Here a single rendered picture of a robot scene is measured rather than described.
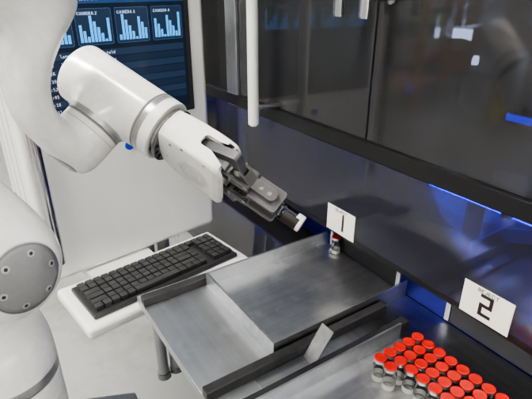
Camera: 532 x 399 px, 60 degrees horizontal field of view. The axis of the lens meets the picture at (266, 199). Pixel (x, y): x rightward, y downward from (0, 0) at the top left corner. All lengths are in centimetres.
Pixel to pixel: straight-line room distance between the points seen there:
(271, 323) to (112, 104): 52
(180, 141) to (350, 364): 50
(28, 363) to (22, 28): 37
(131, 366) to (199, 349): 130
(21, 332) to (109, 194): 67
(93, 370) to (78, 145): 167
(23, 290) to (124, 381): 164
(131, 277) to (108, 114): 64
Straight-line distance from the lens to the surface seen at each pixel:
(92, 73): 65
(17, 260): 49
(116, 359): 222
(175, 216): 136
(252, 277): 106
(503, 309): 81
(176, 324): 95
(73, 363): 227
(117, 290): 116
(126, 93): 62
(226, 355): 87
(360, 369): 86
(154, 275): 119
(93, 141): 62
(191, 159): 56
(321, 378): 83
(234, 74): 126
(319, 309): 97
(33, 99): 57
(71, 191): 120
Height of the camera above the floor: 148
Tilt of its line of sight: 25 degrees down
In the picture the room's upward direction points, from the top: straight up
